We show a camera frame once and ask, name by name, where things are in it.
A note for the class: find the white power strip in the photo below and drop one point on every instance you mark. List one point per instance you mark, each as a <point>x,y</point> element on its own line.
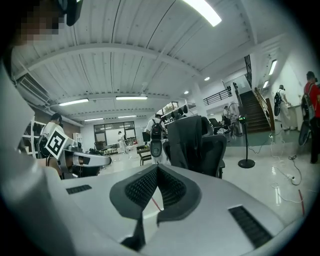
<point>290,177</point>

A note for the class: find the brown wooden staircase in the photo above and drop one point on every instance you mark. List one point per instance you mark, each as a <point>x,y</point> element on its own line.
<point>252,112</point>

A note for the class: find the brown wooden table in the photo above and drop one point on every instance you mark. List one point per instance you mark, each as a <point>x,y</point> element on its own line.
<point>145,152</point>

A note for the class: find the row of black backpack rigs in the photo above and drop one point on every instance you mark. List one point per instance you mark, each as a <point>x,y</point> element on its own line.
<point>185,109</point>

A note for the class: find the black balcony railing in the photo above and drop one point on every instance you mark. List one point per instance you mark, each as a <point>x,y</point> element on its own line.
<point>217,96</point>

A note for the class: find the long ceiling light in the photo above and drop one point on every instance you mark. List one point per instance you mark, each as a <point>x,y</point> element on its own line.
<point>272,67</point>
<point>265,84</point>
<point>131,97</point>
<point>202,11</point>
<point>73,102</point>

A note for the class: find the black stair railing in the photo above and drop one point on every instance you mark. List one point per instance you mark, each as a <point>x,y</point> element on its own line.
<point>248,70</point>

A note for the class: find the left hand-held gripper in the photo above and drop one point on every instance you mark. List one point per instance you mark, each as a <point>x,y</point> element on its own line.
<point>55,142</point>

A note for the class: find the black-framed window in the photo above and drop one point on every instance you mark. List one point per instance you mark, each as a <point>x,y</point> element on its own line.
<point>113,135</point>

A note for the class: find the person's left forearm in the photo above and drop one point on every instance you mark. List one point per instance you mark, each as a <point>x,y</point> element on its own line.
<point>53,165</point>

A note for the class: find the black round-base floor stand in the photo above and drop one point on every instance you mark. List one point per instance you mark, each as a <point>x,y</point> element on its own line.
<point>246,163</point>

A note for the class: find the ceiling air conditioner unit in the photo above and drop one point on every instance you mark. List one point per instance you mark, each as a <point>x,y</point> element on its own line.
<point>32,90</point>

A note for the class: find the white metal shelf rack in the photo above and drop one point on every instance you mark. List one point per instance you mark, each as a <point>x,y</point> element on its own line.
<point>32,136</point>

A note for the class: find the red floor tape line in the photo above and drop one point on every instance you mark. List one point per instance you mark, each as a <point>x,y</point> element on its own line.
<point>156,203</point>
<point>301,202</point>

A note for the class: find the black clothes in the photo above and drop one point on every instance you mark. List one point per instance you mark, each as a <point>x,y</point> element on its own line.
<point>183,142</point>

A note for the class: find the standing floor fan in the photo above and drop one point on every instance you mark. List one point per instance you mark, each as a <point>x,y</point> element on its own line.
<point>235,112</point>

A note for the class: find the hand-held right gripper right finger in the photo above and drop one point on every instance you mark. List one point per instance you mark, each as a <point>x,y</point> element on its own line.
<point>212,200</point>

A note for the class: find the black mesh office chair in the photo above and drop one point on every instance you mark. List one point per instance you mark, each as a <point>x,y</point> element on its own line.
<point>212,155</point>

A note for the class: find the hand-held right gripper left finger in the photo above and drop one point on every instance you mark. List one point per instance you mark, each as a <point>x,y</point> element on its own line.
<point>95,200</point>

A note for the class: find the black head-worn camera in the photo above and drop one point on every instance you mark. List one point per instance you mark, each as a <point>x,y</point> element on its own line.
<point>72,12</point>

